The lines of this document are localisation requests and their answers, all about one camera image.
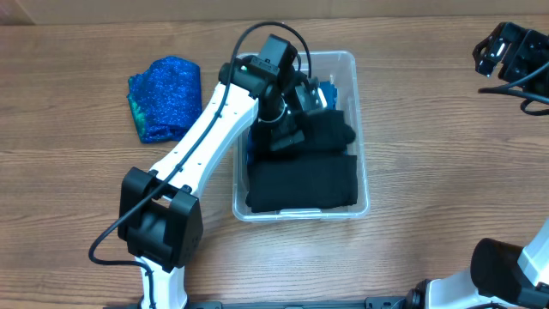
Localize blue sparkly fabric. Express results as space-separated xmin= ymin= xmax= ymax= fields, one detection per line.
xmin=127 ymin=56 xmax=202 ymax=143

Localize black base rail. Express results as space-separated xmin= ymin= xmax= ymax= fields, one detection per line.
xmin=102 ymin=295 xmax=413 ymax=309

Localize narrow black garment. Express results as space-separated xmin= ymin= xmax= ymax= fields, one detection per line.
xmin=294 ymin=110 xmax=356 ymax=152

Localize blue denim jeans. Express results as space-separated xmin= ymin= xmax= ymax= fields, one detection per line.
xmin=246 ymin=82 xmax=338 ymax=165

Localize clear plastic storage bin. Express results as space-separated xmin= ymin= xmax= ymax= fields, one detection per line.
xmin=232 ymin=51 xmax=370 ymax=221

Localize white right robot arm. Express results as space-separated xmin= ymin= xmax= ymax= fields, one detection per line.
xmin=392 ymin=21 xmax=548 ymax=309

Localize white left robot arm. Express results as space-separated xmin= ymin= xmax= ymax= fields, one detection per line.
xmin=118 ymin=34 xmax=315 ymax=308

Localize wide black garment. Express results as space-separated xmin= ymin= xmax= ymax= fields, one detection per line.
xmin=245 ymin=153 xmax=359 ymax=213

